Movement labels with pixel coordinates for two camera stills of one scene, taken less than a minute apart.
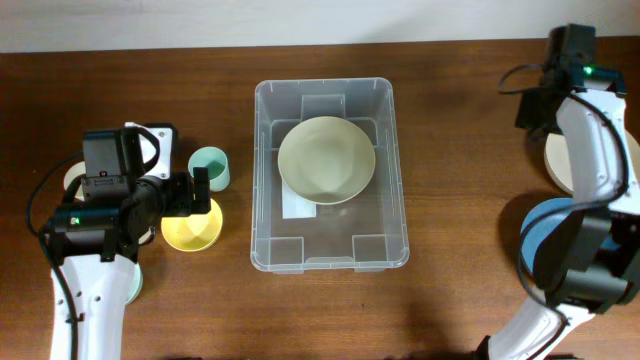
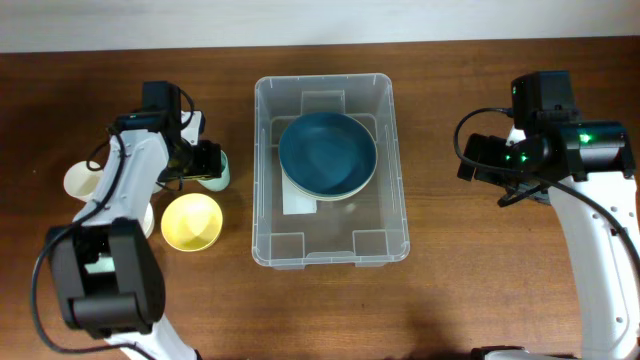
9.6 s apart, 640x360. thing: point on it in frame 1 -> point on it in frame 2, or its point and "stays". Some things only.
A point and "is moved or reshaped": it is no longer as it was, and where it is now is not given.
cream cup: [76, 171] stays
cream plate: [557, 158] is moved or reshaped
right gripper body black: [534, 113] -> [494, 156]
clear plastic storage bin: [367, 233] stays
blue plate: [540, 221] -> [327, 153]
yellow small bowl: [196, 232] stays
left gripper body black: [174, 197] -> [191, 160]
